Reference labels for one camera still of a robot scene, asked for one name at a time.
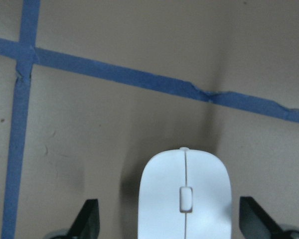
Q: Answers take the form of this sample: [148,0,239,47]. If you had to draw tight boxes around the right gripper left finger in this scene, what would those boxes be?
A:
[67,199,100,239]

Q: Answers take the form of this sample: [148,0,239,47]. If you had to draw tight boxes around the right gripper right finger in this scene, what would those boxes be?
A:
[239,197,283,239]

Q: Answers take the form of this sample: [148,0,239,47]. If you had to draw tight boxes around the white computer mouse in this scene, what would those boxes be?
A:
[138,147,232,239]

